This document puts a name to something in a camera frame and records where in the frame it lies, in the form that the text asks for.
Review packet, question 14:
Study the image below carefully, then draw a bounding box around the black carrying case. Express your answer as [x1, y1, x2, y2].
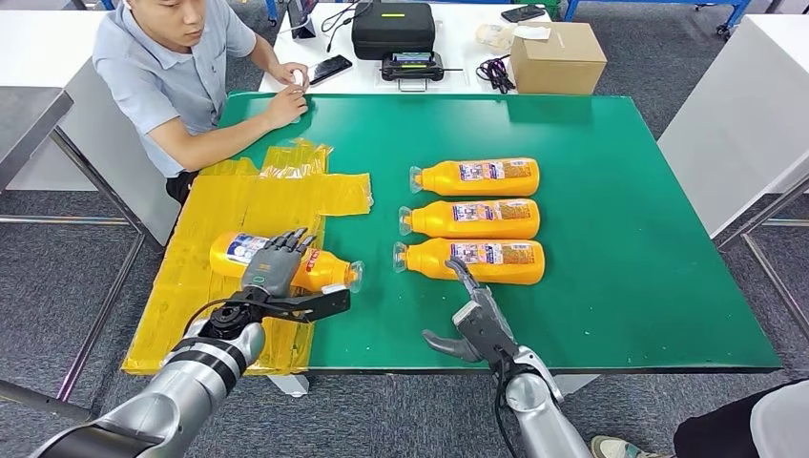
[351, 1, 437, 62]

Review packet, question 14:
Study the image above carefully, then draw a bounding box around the black purple cable bundle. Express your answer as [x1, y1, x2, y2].
[475, 55, 516, 95]

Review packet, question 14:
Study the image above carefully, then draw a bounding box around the grey table with metal legs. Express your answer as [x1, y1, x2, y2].
[0, 86, 148, 423]

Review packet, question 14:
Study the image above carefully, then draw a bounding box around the green bin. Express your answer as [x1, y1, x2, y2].
[514, 0, 561, 20]

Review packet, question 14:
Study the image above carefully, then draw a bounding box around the clear plastic bag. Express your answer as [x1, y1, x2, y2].
[475, 23, 516, 52]

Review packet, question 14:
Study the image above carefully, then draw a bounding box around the white table with metal legs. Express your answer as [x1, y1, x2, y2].
[655, 15, 809, 343]

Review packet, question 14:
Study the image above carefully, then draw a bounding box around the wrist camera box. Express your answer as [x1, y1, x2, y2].
[452, 301, 485, 330]
[252, 284, 352, 324]

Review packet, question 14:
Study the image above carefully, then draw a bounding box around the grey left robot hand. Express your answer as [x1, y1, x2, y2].
[240, 227, 318, 299]

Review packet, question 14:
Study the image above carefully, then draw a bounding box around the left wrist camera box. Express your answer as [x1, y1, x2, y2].
[252, 284, 352, 324]

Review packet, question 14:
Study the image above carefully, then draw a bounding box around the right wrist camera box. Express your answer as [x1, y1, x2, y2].
[452, 301, 485, 330]

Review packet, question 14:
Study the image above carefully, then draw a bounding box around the black remote controller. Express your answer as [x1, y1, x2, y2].
[380, 52, 464, 94]

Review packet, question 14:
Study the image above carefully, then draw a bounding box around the orange detergent bottle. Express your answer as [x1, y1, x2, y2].
[398, 198, 542, 240]
[392, 238, 546, 286]
[209, 230, 366, 295]
[408, 157, 541, 198]

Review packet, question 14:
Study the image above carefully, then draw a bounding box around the yellow taped cardboard sheet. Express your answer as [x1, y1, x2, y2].
[121, 137, 375, 377]

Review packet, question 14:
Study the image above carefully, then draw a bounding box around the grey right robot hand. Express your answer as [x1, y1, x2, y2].
[422, 257, 521, 368]

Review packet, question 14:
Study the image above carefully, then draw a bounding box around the green topped table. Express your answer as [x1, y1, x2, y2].
[218, 93, 783, 398]

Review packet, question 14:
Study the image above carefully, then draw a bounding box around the brown cardboard box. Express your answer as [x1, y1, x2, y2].
[508, 22, 608, 96]

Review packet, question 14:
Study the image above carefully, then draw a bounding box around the black tablet on stand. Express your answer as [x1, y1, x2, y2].
[285, 0, 320, 41]

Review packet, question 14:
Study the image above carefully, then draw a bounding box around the black smartphone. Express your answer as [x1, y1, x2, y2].
[500, 5, 547, 24]
[308, 54, 354, 87]

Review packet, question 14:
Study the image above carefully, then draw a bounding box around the white panel table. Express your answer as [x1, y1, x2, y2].
[0, 10, 182, 248]

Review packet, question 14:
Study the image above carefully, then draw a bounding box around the blue metal cart frame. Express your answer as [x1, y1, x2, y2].
[562, 0, 750, 39]

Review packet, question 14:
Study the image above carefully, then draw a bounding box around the person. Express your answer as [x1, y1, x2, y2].
[591, 379, 809, 458]
[93, 0, 311, 207]

